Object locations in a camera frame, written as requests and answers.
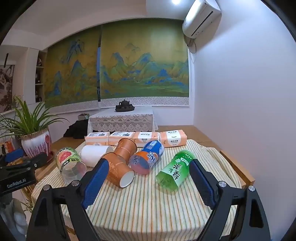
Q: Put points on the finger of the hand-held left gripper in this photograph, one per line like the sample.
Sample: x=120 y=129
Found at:
x=14 y=154
x=38 y=160

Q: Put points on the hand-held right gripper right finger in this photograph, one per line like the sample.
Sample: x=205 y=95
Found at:
x=204 y=185

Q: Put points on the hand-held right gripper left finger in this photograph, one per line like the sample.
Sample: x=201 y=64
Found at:
x=96 y=183

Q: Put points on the brown paper cup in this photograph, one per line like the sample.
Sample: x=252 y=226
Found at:
x=126 y=148
x=116 y=170

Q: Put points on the white paper cup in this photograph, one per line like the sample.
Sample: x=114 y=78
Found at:
x=94 y=154

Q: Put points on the clear pink label bottle cup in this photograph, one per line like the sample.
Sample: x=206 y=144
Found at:
x=68 y=160

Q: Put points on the green plastic bottle cup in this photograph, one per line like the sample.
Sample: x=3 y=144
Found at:
x=175 y=170

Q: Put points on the orange blue label bottle cup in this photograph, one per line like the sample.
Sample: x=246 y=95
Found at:
x=148 y=157

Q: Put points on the orange packet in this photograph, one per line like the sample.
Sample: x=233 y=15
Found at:
x=9 y=147

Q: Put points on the green plant in white pot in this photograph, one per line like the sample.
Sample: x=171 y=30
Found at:
x=34 y=143

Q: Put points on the grey cloth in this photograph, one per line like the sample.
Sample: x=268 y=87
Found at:
x=13 y=215

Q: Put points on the orange tissue pack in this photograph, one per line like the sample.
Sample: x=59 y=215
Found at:
x=121 y=136
x=97 y=138
x=146 y=138
x=173 y=138

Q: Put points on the black bag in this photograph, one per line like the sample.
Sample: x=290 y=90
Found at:
x=76 y=129

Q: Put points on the striped tablecloth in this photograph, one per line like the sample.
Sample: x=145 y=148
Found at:
x=148 y=208

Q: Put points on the low table with lace cloth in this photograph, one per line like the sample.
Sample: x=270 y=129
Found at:
x=122 y=120

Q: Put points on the hanging scroll painting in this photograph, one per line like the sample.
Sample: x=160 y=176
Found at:
x=6 y=85

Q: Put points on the dark tea tray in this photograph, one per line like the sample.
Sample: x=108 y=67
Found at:
x=124 y=109

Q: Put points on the dark teapot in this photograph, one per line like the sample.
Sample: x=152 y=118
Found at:
x=124 y=103

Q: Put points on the narrow landscape roller blind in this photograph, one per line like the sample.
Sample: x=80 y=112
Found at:
x=71 y=74

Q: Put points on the wide landscape roller blind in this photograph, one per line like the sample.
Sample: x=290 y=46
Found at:
x=143 y=64

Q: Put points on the white air conditioner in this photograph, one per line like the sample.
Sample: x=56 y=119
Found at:
x=200 y=18

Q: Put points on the ceiling light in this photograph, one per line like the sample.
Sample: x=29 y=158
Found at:
x=176 y=1

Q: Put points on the white wall shelf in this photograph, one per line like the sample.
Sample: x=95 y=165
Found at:
x=39 y=76

